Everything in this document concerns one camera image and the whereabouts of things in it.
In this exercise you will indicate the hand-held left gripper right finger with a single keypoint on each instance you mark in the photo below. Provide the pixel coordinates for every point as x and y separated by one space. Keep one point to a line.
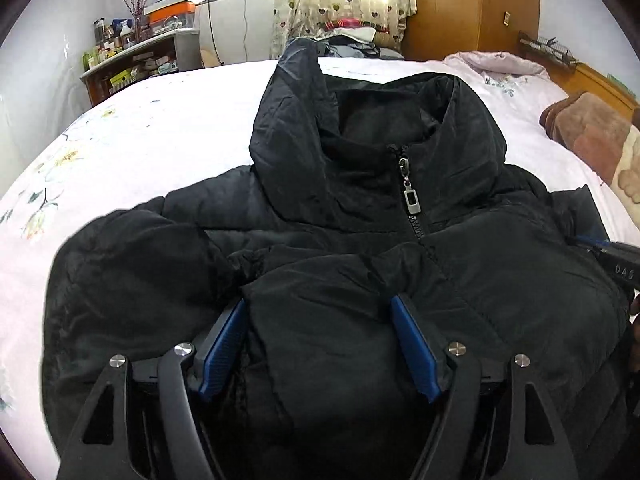
412 345

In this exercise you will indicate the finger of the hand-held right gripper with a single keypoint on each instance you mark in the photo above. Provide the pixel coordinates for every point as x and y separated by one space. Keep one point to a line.
590 242

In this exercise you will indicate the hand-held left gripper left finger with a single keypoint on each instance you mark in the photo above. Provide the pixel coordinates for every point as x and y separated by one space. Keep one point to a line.
222 350

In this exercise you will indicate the black puffer jacket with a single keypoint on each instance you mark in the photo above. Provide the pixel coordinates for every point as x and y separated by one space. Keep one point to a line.
350 240

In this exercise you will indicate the pile of clothes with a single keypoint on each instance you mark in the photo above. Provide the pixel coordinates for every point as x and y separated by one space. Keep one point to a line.
350 37

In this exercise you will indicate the brown plush blanket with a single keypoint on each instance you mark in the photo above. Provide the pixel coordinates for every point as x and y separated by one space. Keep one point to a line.
585 125

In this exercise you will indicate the wooden headboard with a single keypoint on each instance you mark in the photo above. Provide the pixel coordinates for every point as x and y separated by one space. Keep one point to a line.
600 85

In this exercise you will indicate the folded pink quilt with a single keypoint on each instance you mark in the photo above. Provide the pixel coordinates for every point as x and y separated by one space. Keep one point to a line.
495 65

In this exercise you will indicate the bed with floral sheet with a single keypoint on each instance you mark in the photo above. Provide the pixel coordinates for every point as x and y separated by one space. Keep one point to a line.
150 125

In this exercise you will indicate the wooden wardrobe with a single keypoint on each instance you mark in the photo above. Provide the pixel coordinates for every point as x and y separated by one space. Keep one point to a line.
450 5

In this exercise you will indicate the grey shelf unit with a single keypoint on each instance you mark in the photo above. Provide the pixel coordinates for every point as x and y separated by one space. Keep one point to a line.
145 60

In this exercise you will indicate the white refrigerator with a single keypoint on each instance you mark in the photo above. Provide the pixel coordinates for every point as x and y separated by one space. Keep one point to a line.
235 30

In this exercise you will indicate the cluster of bottles and jars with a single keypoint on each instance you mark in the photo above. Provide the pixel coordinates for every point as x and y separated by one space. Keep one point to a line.
112 37

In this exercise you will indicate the orange lidded storage box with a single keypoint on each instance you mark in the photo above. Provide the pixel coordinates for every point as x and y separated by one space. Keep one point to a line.
170 15

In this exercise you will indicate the vase with dried branches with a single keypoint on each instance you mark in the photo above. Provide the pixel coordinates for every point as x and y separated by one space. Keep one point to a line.
132 5

